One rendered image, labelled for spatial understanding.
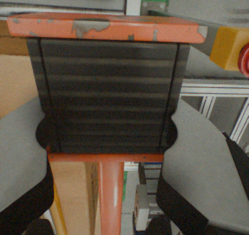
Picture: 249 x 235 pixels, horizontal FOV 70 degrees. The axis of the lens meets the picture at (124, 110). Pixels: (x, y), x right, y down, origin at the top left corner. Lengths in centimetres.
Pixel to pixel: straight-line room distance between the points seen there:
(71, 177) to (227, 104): 128
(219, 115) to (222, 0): 77
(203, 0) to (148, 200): 121
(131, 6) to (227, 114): 111
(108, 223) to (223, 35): 36
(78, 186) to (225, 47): 39
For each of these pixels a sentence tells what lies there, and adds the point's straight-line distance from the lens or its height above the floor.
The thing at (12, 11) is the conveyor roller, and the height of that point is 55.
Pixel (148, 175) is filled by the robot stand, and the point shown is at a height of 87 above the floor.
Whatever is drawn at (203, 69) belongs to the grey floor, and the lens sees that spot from 153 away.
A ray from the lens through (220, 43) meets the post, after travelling 41.
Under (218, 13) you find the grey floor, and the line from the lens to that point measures 147.
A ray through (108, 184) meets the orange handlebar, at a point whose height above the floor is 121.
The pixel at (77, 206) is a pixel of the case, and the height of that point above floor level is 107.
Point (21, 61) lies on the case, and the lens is 28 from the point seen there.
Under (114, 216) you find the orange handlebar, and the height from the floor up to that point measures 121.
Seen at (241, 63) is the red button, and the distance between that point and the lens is 35.
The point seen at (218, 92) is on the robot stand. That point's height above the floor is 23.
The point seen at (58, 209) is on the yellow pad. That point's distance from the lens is 46.
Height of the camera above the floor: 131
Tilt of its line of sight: 59 degrees down
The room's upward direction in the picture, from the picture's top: 176 degrees clockwise
